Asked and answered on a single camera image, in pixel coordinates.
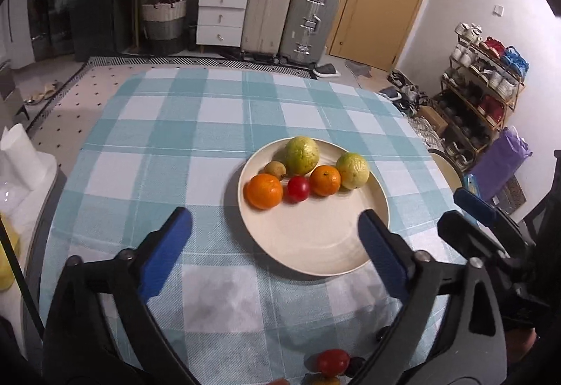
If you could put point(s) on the white marble side table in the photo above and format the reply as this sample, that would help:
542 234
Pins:
30 210

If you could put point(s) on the white light switch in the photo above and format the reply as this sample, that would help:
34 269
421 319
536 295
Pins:
499 9

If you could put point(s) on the silver suitcase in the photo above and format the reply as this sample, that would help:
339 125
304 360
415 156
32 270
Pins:
309 21

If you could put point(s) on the purple plastic bag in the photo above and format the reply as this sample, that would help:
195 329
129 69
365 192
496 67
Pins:
499 166

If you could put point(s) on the cream trash bin black rim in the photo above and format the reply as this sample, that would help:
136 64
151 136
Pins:
449 168

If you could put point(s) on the rows of racked shoes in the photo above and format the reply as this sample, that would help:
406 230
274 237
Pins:
491 104

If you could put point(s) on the beige suitcase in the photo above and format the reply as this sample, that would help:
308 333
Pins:
267 12

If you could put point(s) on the person's right hand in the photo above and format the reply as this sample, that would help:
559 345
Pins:
521 343

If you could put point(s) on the white paper towel roll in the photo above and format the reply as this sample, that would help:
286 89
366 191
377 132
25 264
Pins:
17 153

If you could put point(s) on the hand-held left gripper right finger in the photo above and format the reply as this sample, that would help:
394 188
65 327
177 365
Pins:
381 253

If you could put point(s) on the black slipper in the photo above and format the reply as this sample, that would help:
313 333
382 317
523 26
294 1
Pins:
326 70

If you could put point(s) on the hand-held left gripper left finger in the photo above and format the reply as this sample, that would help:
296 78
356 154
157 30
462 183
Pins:
164 253

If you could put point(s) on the large green guava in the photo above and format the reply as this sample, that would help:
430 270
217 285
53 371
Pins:
301 155

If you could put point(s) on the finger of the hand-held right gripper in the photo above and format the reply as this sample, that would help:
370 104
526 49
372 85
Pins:
475 206
460 231

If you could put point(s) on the cream round plate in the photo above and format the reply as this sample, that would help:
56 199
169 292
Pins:
315 236

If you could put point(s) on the small yellow fruit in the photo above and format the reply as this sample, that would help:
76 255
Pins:
324 380

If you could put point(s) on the teal checked tablecloth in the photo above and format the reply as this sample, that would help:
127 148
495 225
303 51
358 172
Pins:
175 148

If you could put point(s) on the grey low cabinet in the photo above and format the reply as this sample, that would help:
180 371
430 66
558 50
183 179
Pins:
8 87

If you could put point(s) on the wooden shoe rack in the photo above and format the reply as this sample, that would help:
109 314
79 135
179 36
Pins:
471 102

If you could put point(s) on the small green guava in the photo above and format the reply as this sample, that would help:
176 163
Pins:
354 170

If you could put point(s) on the tan sandal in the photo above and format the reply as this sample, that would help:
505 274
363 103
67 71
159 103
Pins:
53 87
39 98

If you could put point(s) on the orange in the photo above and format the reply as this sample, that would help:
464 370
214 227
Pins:
264 191
325 180

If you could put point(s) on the white drawer dresser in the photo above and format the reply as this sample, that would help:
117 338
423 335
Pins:
219 17

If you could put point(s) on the dark grey refrigerator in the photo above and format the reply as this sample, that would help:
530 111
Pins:
96 17

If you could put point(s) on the small olive brown fruit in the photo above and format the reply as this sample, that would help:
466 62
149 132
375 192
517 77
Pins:
275 169

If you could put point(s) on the blue plastic bag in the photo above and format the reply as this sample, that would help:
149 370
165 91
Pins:
471 185

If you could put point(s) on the red tomato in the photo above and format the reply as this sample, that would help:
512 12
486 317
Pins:
333 362
298 189

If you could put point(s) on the pile of loose sneakers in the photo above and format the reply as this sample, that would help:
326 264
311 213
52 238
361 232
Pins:
407 94

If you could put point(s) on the woven laundry basket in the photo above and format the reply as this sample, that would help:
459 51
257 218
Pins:
164 21

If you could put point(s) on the brown cardboard box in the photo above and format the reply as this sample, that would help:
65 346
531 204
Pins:
434 120

